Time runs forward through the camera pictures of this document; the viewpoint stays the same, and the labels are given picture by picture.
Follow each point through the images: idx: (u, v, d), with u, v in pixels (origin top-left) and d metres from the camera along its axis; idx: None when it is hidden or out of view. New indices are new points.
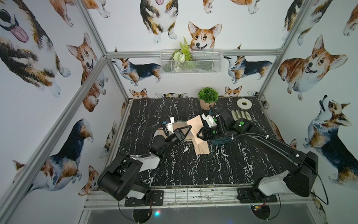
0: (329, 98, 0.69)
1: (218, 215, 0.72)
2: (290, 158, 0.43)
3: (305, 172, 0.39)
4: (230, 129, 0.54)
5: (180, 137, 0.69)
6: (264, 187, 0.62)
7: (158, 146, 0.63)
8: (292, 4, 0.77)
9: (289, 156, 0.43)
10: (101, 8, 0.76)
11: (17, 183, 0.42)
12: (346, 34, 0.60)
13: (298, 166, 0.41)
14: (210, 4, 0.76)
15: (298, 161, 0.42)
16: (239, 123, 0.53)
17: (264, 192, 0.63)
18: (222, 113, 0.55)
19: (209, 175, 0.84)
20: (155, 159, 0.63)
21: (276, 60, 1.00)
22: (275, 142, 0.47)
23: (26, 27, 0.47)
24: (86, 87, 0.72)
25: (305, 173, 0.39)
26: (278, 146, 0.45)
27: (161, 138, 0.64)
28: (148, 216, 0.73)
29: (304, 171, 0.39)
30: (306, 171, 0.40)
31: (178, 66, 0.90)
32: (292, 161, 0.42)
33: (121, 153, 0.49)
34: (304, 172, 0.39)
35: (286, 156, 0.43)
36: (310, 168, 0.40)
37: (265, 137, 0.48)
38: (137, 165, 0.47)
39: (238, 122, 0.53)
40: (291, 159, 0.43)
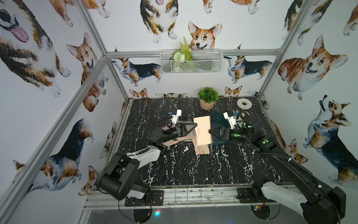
0: (329, 98, 0.69)
1: (218, 215, 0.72)
2: (310, 186, 0.42)
3: (323, 205, 0.38)
4: (254, 143, 0.56)
5: (179, 132, 0.65)
6: (266, 191, 0.63)
7: (156, 139, 0.61)
8: (293, 4, 0.76)
9: (309, 184, 0.42)
10: (101, 8, 0.76)
11: (17, 184, 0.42)
12: (346, 34, 0.60)
13: (318, 198, 0.40)
14: (210, 4, 0.76)
15: (318, 192, 0.40)
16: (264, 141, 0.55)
17: (265, 192, 0.63)
18: (256, 125, 0.54)
19: (209, 175, 0.84)
20: (152, 152, 0.59)
21: (276, 60, 1.00)
22: (297, 166, 0.46)
23: (26, 27, 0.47)
24: (86, 87, 0.72)
25: (323, 205, 0.38)
26: (299, 171, 0.45)
27: (160, 131, 0.61)
28: (148, 215, 0.74)
29: (322, 203, 0.38)
30: (324, 203, 0.38)
31: (178, 66, 0.90)
32: (312, 190, 0.42)
33: (118, 153, 0.48)
34: (324, 205, 0.38)
35: (307, 183, 0.43)
36: (331, 202, 0.38)
37: (287, 160, 0.48)
38: (135, 165, 0.46)
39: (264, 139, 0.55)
40: (311, 188, 0.42)
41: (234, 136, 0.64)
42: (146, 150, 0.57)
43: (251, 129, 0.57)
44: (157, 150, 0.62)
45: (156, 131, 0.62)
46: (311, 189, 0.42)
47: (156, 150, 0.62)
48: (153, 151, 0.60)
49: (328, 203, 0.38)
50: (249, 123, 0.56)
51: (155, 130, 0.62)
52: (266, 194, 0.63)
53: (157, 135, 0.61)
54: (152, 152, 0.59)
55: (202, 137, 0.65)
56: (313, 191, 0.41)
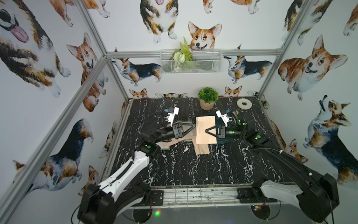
0: (329, 98, 0.69)
1: (219, 215, 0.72)
2: (302, 175, 0.43)
3: (315, 191, 0.39)
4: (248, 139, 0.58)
5: (175, 133, 0.58)
6: (265, 189, 0.62)
7: (148, 134, 0.53)
8: (293, 4, 0.76)
9: (300, 173, 0.44)
10: (101, 8, 0.76)
11: (17, 183, 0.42)
12: (346, 34, 0.60)
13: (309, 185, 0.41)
14: (210, 4, 0.76)
15: (309, 179, 0.42)
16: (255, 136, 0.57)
17: (265, 193, 0.64)
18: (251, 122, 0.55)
19: (209, 175, 0.84)
20: (135, 165, 0.51)
21: (276, 60, 1.00)
22: (287, 157, 0.48)
23: (26, 27, 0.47)
24: (86, 87, 0.72)
25: (315, 191, 0.39)
26: (292, 163, 0.46)
27: (154, 125, 0.54)
28: (148, 215, 0.74)
29: (313, 189, 0.39)
30: (315, 189, 0.39)
31: (178, 66, 0.90)
32: (303, 178, 0.43)
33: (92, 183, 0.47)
34: (315, 191, 0.39)
35: (299, 172, 0.44)
36: (322, 188, 0.39)
37: (279, 153, 0.50)
38: (109, 202, 0.39)
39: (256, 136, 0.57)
40: (302, 176, 0.43)
41: (228, 133, 0.64)
42: (129, 166, 0.49)
43: (245, 126, 0.58)
44: (142, 158, 0.53)
45: (152, 126, 0.54)
46: (302, 178, 0.43)
47: (141, 159, 0.53)
48: (137, 163, 0.51)
49: (319, 188, 0.39)
50: (244, 120, 0.57)
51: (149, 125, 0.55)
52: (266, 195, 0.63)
53: (151, 129, 0.54)
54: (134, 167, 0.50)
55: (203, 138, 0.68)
56: (305, 179, 0.42)
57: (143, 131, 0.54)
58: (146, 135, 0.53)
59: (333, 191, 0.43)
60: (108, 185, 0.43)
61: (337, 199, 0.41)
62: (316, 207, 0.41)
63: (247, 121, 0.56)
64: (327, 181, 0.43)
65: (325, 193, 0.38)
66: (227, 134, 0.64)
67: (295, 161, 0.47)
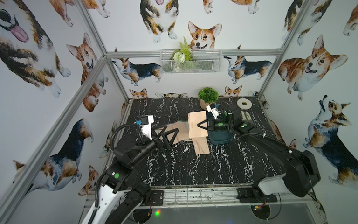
0: (329, 98, 0.69)
1: (219, 215, 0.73)
2: (283, 153, 0.46)
3: (294, 165, 0.41)
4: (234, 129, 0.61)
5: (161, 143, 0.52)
6: (263, 185, 0.63)
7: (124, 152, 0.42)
8: (293, 4, 0.76)
9: (282, 151, 0.47)
10: (101, 8, 0.76)
11: (17, 183, 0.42)
12: (346, 34, 0.60)
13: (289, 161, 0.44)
14: (210, 4, 0.76)
15: (289, 156, 0.45)
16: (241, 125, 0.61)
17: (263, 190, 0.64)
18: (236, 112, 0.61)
19: (209, 175, 0.84)
20: (102, 211, 0.42)
21: (276, 60, 1.00)
22: (270, 140, 0.51)
23: (26, 27, 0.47)
24: (86, 87, 0.72)
25: (295, 166, 0.41)
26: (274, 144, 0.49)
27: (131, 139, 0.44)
28: (148, 216, 0.73)
29: (294, 164, 0.42)
30: (296, 164, 0.42)
31: (178, 66, 0.90)
32: (284, 156, 0.46)
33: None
34: (297, 167, 0.41)
35: (279, 151, 0.47)
36: (301, 163, 0.42)
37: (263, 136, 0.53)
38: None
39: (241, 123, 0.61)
40: (283, 154, 0.46)
41: (217, 126, 0.68)
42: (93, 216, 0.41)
43: (231, 116, 0.62)
44: (110, 197, 0.43)
45: (128, 141, 0.44)
46: (283, 155, 0.46)
47: (108, 199, 0.43)
48: (104, 206, 0.42)
49: (298, 164, 0.42)
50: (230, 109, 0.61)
51: (126, 140, 0.44)
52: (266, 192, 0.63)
53: (126, 146, 0.43)
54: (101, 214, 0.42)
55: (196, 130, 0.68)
56: (285, 157, 0.45)
57: (114, 150, 0.42)
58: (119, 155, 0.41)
59: (313, 166, 0.43)
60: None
61: (318, 174, 0.44)
62: (296, 184, 0.44)
63: (231, 111, 0.60)
64: (306, 157, 0.46)
65: (304, 169, 0.42)
66: (216, 127, 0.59)
67: (278, 142, 0.50)
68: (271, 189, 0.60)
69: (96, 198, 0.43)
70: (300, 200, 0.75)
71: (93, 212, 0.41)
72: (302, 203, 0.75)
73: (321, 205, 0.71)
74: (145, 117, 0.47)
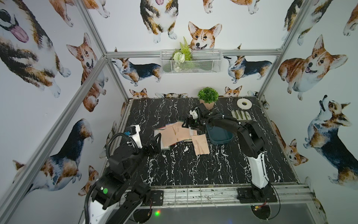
0: (329, 98, 0.69)
1: (218, 214, 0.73)
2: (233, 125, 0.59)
3: (242, 131, 0.54)
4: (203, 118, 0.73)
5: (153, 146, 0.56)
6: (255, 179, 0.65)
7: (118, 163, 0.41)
8: (293, 4, 0.76)
9: (234, 124, 0.60)
10: (101, 8, 0.76)
11: (17, 183, 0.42)
12: (347, 34, 0.59)
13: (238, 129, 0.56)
14: (210, 4, 0.76)
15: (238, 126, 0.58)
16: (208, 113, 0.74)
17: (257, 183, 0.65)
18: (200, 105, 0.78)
19: (209, 175, 0.84)
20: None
21: (276, 60, 1.00)
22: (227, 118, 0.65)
23: (26, 27, 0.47)
24: (86, 87, 0.72)
25: (242, 132, 0.54)
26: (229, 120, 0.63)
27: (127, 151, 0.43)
28: (148, 215, 0.74)
29: (242, 131, 0.54)
30: (243, 131, 0.54)
31: (178, 66, 0.90)
32: (234, 127, 0.58)
33: None
34: (244, 133, 0.54)
35: (231, 124, 0.60)
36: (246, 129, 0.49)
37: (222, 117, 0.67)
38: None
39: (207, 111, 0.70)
40: (233, 125, 0.59)
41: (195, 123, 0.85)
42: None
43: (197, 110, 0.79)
44: (100, 214, 0.41)
45: (125, 151, 0.43)
46: (234, 127, 0.59)
47: (99, 216, 0.41)
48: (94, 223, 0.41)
49: (244, 130, 0.54)
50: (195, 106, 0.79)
51: (123, 150, 0.44)
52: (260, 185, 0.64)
53: (121, 155, 0.42)
54: None
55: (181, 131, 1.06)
56: (234, 127, 0.58)
57: (109, 158, 0.41)
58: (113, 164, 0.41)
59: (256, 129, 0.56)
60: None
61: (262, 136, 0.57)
62: (247, 148, 0.55)
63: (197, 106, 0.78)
64: (251, 123, 0.56)
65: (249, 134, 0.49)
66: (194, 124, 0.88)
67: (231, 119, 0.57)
68: (255, 174, 0.64)
69: (86, 214, 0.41)
70: (299, 200, 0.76)
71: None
72: (302, 203, 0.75)
73: (320, 204, 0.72)
74: (132, 128, 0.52)
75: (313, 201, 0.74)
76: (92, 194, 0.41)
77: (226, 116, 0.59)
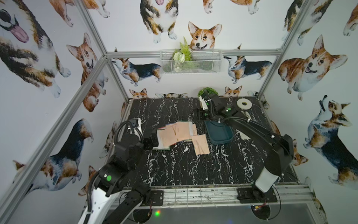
0: (329, 98, 0.69)
1: (219, 215, 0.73)
2: (265, 138, 0.48)
3: (277, 150, 0.44)
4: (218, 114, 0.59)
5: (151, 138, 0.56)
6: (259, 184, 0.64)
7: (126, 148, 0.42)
8: (293, 4, 0.76)
9: (265, 136, 0.48)
10: (101, 8, 0.76)
11: (17, 183, 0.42)
12: (346, 34, 0.60)
13: (271, 145, 0.46)
14: (210, 4, 0.76)
15: (271, 141, 0.46)
16: (226, 109, 0.58)
17: (258, 185, 0.65)
18: (214, 98, 0.60)
19: (209, 175, 0.84)
20: (96, 214, 0.40)
21: (276, 60, 1.00)
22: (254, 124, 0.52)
23: (26, 27, 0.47)
24: (86, 87, 0.72)
25: (277, 150, 0.44)
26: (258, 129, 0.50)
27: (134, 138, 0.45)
28: (148, 216, 0.73)
29: (276, 150, 0.44)
30: (278, 149, 0.44)
31: (178, 66, 0.90)
32: (266, 140, 0.47)
33: None
34: (277, 150, 0.44)
35: (262, 136, 0.48)
36: (282, 147, 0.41)
37: (247, 121, 0.53)
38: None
39: (226, 108, 0.59)
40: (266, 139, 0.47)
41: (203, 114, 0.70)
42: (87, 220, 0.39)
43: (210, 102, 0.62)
44: (103, 201, 0.40)
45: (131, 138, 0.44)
46: (266, 140, 0.47)
47: (102, 203, 0.40)
48: (97, 211, 0.40)
49: (279, 148, 0.44)
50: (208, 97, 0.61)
51: (131, 138, 0.44)
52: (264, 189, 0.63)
53: (129, 142, 0.43)
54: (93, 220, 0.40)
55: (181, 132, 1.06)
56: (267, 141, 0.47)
57: (117, 144, 0.42)
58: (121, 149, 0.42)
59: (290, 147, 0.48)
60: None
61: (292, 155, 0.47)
62: (277, 166, 0.46)
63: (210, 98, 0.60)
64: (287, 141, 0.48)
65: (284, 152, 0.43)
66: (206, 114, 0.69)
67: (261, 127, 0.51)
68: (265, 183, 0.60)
69: (88, 202, 0.41)
70: (299, 200, 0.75)
71: (86, 219, 0.39)
72: (302, 203, 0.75)
73: (320, 204, 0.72)
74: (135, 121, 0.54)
75: (313, 201, 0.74)
76: (95, 182, 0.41)
77: (253, 121, 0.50)
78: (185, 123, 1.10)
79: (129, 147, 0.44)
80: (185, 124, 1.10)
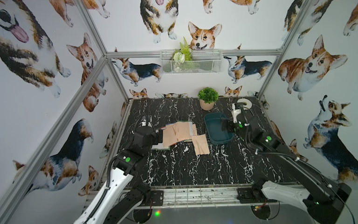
0: (329, 98, 0.69)
1: (219, 215, 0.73)
2: (321, 187, 0.40)
3: (334, 205, 0.38)
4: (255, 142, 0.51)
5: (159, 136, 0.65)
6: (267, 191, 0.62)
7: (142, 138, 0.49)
8: (293, 4, 0.76)
9: (320, 184, 0.40)
10: (101, 8, 0.76)
11: (17, 183, 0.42)
12: (346, 35, 0.60)
13: (329, 198, 0.39)
14: (210, 4, 0.76)
15: (329, 192, 0.39)
16: (265, 138, 0.49)
17: (263, 190, 0.64)
18: (252, 121, 0.49)
19: (209, 175, 0.84)
20: (112, 191, 0.43)
21: (276, 60, 1.00)
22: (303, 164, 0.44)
23: (26, 27, 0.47)
24: (86, 87, 0.72)
25: (336, 205, 0.37)
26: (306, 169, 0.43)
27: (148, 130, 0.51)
28: (148, 216, 0.73)
29: (335, 205, 0.38)
30: (337, 204, 0.37)
31: (178, 66, 0.90)
32: (323, 191, 0.40)
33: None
34: (335, 206, 0.37)
35: (317, 184, 0.41)
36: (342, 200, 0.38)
37: (295, 159, 0.45)
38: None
39: (265, 137, 0.50)
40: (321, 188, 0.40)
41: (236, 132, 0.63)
42: (104, 196, 0.42)
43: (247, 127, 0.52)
44: (120, 179, 0.45)
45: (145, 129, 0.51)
46: (322, 190, 0.40)
47: (119, 181, 0.44)
48: (114, 188, 0.43)
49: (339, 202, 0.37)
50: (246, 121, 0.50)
51: (145, 127, 0.52)
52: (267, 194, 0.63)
53: (145, 130, 0.50)
54: (109, 197, 0.42)
55: (181, 133, 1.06)
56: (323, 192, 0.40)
57: (136, 133, 0.49)
58: (139, 136, 0.49)
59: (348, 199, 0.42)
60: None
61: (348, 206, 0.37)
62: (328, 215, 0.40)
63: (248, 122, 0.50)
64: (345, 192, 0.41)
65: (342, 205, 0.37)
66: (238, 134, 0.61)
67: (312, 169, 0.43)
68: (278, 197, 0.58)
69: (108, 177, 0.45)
70: None
71: (104, 193, 0.43)
72: None
73: None
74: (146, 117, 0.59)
75: None
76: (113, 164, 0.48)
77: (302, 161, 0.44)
78: (185, 123, 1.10)
79: (146, 134, 0.51)
80: (185, 125, 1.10)
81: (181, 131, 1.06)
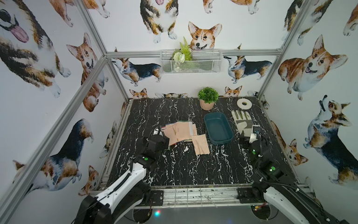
0: (329, 98, 0.69)
1: (219, 215, 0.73)
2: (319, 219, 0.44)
3: None
4: (262, 170, 0.58)
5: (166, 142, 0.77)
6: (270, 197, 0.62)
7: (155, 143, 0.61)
8: (293, 4, 0.76)
9: (318, 216, 0.44)
10: (101, 8, 0.76)
11: (17, 183, 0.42)
12: (346, 34, 0.60)
13: None
14: (210, 4, 0.76)
15: None
16: (271, 169, 0.57)
17: (265, 194, 0.64)
18: (265, 152, 0.55)
19: (209, 175, 0.84)
20: (133, 177, 0.52)
21: (276, 60, 1.00)
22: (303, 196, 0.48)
23: (26, 27, 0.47)
24: (86, 87, 0.72)
25: None
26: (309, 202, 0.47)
27: (160, 137, 0.63)
28: (148, 216, 0.73)
29: None
30: None
31: (178, 66, 0.90)
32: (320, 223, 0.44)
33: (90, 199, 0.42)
34: None
35: (315, 216, 0.45)
36: None
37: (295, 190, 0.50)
38: (106, 213, 0.40)
39: (270, 166, 0.58)
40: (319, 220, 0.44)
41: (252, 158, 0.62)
42: (127, 178, 0.50)
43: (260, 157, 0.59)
44: (140, 170, 0.55)
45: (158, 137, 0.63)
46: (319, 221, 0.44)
47: (139, 171, 0.54)
48: (134, 175, 0.53)
49: None
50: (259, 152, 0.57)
51: (157, 136, 0.64)
52: (266, 198, 0.64)
53: (157, 138, 0.62)
54: (131, 179, 0.51)
55: (181, 133, 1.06)
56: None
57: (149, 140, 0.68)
58: (153, 142, 0.61)
59: None
60: (106, 196, 0.44)
61: None
62: None
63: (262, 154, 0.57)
64: None
65: None
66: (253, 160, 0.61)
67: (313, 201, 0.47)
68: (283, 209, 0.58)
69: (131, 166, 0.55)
70: None
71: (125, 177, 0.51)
72: None
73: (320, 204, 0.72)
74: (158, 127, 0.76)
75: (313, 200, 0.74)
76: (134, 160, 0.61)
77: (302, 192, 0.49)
78: (185, 123, 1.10)
79: (157, 141, 0.62)
80: (185, 125, 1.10)
81: (181, 131, 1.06)
